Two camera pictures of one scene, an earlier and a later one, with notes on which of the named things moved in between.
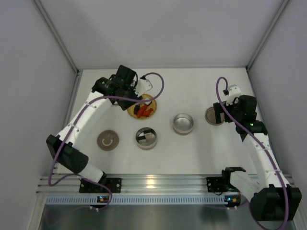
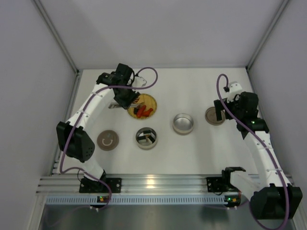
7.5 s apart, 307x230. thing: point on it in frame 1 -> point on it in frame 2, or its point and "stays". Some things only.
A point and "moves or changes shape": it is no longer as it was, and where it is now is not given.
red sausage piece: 141,110 stays
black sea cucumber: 136,109 stays
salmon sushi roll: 148,137 moves or changes shape
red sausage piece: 147,113 stays
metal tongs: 147,103 -> 116,104
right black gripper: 219,113 stays
